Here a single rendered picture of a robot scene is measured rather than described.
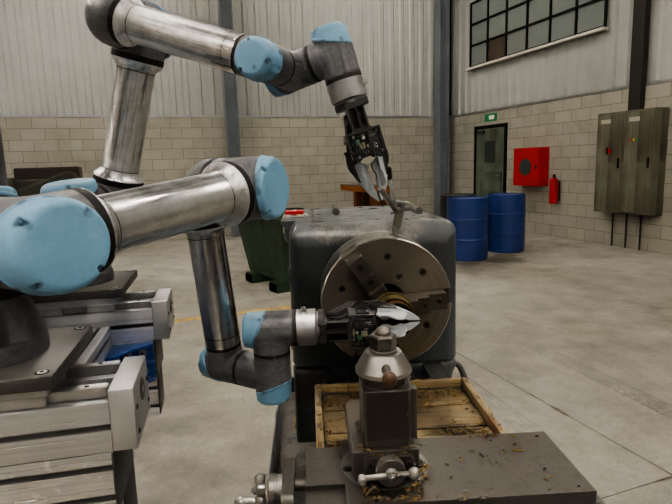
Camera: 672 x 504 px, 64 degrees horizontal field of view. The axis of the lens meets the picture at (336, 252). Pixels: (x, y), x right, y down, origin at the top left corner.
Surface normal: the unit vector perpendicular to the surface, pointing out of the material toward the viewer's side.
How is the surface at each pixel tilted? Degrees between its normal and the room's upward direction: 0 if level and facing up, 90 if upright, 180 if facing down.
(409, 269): 90
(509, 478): 0
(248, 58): 90
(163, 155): 90
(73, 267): 91
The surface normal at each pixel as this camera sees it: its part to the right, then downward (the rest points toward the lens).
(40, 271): 0.80, 0.08
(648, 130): -0.94, 0.08
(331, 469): -0.03, -0.99
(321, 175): 0.35, 0.14
